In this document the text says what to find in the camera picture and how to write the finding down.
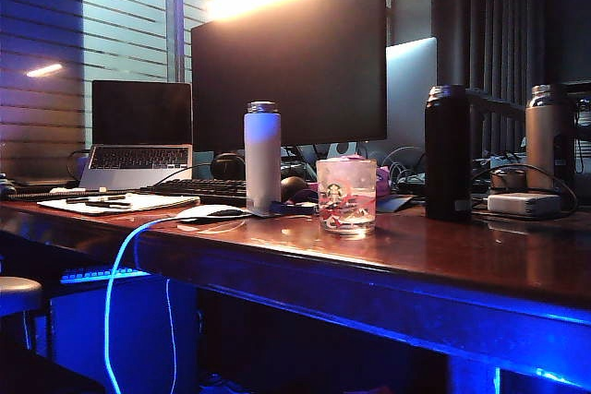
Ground grey metal thermos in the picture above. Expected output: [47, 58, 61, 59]
[525, 83, 576, 192]

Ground thin white cable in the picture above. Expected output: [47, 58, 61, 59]
[164, 277, 179, 394]

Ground open silver laptop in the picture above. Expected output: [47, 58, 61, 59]
[78, 79, 194, 191]

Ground round stool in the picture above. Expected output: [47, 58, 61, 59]
[0, 276, 52, 358]

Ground white power adapter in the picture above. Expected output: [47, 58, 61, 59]
[487, 192, 562, 218]

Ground black keyboard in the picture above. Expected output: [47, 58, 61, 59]
[138, 178, 248, 206]

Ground dark blue booklet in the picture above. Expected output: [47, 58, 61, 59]
[376, 194, 416, 213]

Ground white notepad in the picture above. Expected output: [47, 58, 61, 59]
[36, 192, 201, 216]

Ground white thermos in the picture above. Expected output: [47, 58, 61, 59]
[243, 100, 283, 216]

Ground dark pleated curtain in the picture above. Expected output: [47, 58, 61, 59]
[431, 0, 591, 89]

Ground black headphones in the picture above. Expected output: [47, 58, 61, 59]
[210, 152, 248, 182]

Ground black thermos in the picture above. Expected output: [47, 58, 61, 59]
[423, 84, 473, 222]

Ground cabinet under desk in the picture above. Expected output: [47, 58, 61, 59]
[49, 273, 202, 394]

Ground keyboard under desk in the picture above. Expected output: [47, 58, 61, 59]
[59, 266, 151, 284]

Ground printed glass cup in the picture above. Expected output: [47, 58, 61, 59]
[315, 158, 378, 236]

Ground black computer monitor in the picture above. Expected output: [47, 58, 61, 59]
[190, 0, 388, 153]

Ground white computer mouse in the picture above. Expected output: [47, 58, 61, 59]
[175, 203, 253, 222]

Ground dark brown round object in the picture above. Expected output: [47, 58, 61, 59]
[280, 175, 308, 204]

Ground light blue cable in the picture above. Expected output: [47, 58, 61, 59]
[103, 214, 186, 394]

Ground upright closed silver laptop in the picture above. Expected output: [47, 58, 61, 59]
[385, 36, 439, 155]

